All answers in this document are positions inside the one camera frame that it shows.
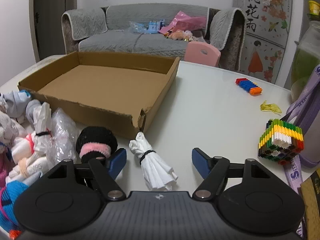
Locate white desktop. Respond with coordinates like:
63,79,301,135
0,54,304,195

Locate colourful building block strip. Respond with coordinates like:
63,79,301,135
235,78,263,96

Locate brown cardboard box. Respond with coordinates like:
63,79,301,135
18,51,180,140

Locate plush toys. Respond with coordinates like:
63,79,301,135
164,29,198,42

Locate yellow translucent plastic piece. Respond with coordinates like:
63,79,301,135
260,100,282,115

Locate black sock ball pink band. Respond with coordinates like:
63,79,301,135
76,126,118,164

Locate white mask bundle beige tie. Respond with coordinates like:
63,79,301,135
6,155,55,184

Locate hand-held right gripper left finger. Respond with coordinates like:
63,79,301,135
47,148,127,201

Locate clear blue plastic bag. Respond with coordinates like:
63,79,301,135
129,21,150,34

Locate dark door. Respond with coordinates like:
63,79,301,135
34,0,78,60

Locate yellow cup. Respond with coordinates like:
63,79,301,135
308,0,320,14

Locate white cloth bundle black band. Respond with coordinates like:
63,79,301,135
129,132,178,191

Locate yellow box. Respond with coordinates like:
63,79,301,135
300,172,320,240

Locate pink plastic chair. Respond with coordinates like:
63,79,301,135
185,42,221,68

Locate clear plastic bag bundle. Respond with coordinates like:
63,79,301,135
50,107,78,163

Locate refrigerator with flower decals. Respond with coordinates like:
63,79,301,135
232,0,293,84

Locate pink plastic bag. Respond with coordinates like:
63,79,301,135
158,10,207,36

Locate blue toy castle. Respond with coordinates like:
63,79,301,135
147,19,167,34

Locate grey sock bundle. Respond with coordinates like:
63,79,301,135
0,90,33,124
25,99,43,123

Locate blue sock bundle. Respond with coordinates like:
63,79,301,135
0,181,34,235

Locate multicolour building block cube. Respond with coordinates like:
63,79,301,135
259,119,304,165

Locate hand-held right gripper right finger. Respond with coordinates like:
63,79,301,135
192,148,272,201

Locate glass fish tank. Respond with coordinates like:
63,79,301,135
290,20,320,100

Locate grey sofa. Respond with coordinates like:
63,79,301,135
61,4,248,72

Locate white plastic bag bundle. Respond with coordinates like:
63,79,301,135
32,102,53,160

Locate white bundle pink tie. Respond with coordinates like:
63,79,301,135
11,134,35,165

